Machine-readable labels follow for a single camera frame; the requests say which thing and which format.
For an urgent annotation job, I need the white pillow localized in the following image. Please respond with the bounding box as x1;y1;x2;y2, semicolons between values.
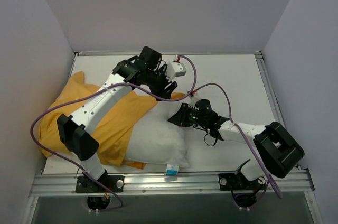
124;101;189;168

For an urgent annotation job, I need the orange pillowcase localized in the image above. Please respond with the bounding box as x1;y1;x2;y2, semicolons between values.
39;71;187;169

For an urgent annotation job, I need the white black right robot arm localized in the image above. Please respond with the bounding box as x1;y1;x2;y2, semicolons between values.
168;99;305;178

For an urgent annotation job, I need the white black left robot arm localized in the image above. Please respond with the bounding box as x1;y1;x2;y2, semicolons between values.
57;46;177;192

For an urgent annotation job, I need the blue white pillow label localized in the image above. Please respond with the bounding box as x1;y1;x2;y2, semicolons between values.
165;164;179;176

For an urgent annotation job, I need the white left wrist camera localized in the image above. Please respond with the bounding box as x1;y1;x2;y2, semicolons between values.
165;55;186;81

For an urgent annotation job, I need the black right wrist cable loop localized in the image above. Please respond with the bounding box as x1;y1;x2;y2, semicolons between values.
203;131;219;147

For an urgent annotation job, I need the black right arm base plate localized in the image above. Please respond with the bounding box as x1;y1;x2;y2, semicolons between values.
218;173;266;191

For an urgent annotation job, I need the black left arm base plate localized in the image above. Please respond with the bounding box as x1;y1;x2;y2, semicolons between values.
75;174;125;193

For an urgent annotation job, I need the aluminium front rail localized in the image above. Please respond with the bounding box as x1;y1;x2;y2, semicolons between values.
30;170;314;197

